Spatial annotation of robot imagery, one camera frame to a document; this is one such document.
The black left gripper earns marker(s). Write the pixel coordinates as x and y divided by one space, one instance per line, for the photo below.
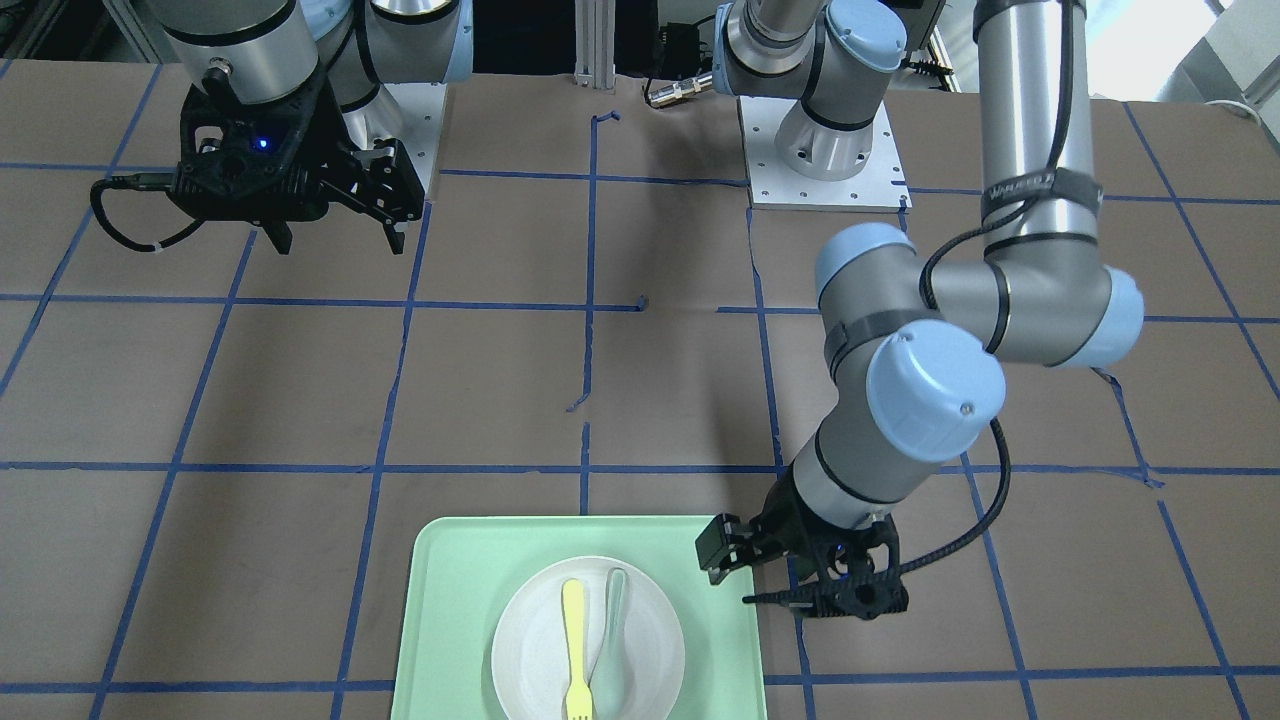
783 527

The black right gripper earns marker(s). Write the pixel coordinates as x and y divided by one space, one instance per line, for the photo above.
347 163

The yellow plastic fork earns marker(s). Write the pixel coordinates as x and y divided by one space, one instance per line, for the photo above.
578 698

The white round plate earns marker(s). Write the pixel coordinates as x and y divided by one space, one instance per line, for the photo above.
529 658

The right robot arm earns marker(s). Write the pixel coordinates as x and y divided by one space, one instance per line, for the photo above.
270 47

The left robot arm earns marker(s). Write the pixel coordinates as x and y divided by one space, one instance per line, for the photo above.
916 346

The pale green plastic spoon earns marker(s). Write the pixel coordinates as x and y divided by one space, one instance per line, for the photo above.
609 678

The light green tray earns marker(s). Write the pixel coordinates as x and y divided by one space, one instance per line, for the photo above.
464 571

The gold metal cylinder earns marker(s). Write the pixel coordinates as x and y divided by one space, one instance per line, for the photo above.
682 90

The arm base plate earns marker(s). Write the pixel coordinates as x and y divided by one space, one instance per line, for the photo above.
795 163
422 109

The aluminium frame post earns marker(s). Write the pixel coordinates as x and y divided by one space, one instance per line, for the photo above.
594 23

